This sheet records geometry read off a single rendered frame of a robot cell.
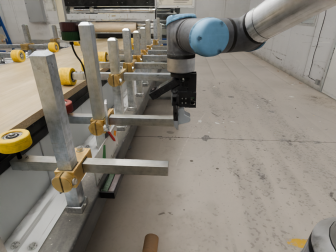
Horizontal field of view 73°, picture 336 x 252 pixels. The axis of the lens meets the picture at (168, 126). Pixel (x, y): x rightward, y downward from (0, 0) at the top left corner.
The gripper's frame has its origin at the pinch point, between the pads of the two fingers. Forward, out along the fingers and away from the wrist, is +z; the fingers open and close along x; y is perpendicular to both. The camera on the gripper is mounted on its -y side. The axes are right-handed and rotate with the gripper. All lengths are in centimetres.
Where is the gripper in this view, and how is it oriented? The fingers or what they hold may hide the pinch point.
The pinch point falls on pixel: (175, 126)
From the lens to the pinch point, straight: 83.8
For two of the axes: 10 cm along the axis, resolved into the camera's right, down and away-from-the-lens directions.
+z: 0.2, 9.0, 4.3
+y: 10.0, 0.1, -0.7
